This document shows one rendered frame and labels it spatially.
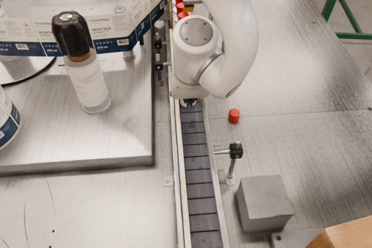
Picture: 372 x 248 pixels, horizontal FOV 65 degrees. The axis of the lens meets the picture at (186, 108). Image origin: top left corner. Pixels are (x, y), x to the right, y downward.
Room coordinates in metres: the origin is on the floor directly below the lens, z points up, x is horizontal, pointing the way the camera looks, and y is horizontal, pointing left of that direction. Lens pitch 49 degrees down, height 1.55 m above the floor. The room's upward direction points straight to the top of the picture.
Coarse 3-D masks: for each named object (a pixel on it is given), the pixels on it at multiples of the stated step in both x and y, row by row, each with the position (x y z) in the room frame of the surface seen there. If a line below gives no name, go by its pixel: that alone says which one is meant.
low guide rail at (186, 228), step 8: (176, 104) 0.56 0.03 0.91; (176, 112) 0.53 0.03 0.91; (176, 120) 0.50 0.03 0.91; (184, 176) 0.33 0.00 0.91; (184, 184) 0.31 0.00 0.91; (184, 192) 0.29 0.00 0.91; (184, 200) 0.27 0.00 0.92; (184, 208) 0.25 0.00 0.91; (184, 216) 0.23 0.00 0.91; (184, 224) 0.22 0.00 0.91; (184, 232) 0.20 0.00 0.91
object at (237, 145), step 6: (234, 144) 0.38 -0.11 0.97; (240, 144) 0.38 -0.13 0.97; (216, 150) 0.37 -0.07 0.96; (222, 150) 0.37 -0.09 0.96; (228, 150) 0.37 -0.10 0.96; (234, 150) 0.37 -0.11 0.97; (240, 150) 0.37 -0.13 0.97; (234, 156) 0.36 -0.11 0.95; (240, 156) 0.36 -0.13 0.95; (234, 162) 0.37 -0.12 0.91; (228, 174) 0.37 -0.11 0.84
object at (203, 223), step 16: (192, 112) 0.56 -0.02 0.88; (176, 128) 0.50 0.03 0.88; (192, 128) 0.50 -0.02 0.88; (192, 144) 0.45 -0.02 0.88; (192, 160) 0.40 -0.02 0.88; (208, 160) 0.40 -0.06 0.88; (192, 176) 0.35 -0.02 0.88; (208, 176) 0.35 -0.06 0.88; (192, 192) 0.31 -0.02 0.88; (208, 192) 0.31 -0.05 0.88; (192, 208) 0.27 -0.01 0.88; (208, 208) 0.27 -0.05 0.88; (192, 224) 0.23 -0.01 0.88; (208, 224) 0.23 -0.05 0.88; (192, 240) 0.20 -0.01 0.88; (208, 240) 0.20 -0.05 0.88
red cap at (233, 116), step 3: (234, 108) 0.59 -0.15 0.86; (231, 111) 0.58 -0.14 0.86; (234, 111) 0.58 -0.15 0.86; (237, 111) 0.58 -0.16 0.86; (231, 114) 0.57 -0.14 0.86; (234, 114) 0.57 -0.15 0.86; (237, 114) 0.57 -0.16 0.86; (228, 117) 0.57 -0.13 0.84; (231, 117) 0.56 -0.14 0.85; (234, 117) 0.56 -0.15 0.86; (237, 117) 0.56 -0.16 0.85; (231, 120) 0.56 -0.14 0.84; (234, 120) 0.56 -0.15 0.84; (237, 120) 0.56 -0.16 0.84
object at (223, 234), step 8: (200, 104) 0.53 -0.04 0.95; (208, 128) 0.44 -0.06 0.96; (208, 136) 0.41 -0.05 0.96; (208, 144) 0.39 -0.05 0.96; (208, 152) 0.37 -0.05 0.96; (216, 176) 0.31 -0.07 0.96; (216, 184) 0.29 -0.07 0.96; (216, 192) 0.27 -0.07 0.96; (216, 200) 0.25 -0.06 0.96; (216, 208) 0.24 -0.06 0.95; (224, 224) 0.20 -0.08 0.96; (224, 232) 0.19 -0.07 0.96; (224, 240) 0.17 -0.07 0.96
